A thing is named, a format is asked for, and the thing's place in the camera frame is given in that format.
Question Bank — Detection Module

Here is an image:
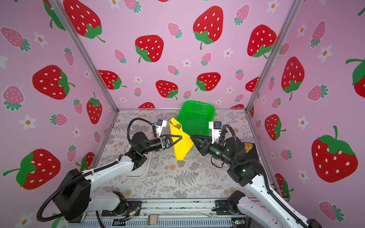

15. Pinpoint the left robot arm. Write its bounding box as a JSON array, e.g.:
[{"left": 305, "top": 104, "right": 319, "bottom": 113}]
[{"left": 36, "top": 120, "right": 182, "bottom": 222}]

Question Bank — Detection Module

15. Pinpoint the small pink block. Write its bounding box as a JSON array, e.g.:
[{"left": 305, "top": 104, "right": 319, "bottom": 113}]
[{"left": 147, "top": 214, "right": 158, "bottom": 226}]

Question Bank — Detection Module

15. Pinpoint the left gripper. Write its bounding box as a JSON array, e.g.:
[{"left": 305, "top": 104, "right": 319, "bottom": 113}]
[{"left": 141, "top": 135, "right": 181, "bottom": 157}]

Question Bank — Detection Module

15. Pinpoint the yellow paper napkin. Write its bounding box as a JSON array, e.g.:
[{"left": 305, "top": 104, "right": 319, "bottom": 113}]
[{"left": 169, "top": 118, "right": 194, "bottom": 161}]

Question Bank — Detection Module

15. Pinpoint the aluminium rail frame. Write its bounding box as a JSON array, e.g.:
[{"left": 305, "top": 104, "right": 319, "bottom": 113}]
[{"left": 54, "top": 199, "right": 264, "bottom": 228}]

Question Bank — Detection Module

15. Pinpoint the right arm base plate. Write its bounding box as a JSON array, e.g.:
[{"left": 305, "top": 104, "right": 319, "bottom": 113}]
[{"left": 211, "top": 199, "right": 253, "bottom": 215}]

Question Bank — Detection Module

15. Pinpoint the green plastic basket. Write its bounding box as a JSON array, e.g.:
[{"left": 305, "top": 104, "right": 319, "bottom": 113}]
[{"left": 177, "top": 101, "right": 215, "bottom": 136}]

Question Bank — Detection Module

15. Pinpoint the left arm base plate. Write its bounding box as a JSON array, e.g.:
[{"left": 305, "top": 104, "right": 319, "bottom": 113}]
[{"left": 101, "top": 200, "right": 142, "bottom": 217}]

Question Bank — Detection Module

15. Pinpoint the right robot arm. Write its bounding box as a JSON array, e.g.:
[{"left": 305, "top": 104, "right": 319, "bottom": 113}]
[{"left": 190, "top": 122, "right": 321, "bottom": 228}]

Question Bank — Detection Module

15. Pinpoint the black box yellow label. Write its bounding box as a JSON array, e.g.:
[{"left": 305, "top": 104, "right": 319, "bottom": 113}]
[{"left": 243, "top": 142, "right": 258, "bottom": 156}]

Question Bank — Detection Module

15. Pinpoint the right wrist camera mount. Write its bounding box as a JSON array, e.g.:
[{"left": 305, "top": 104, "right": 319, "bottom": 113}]
[{"left": 209, "top": 121, "right": 222, "bottom": 143}]

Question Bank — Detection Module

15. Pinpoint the white rectangular tray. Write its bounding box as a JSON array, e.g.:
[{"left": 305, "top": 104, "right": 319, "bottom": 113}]
[{"left": 122, "top": 154, "right": 151, "bottom": 179}]

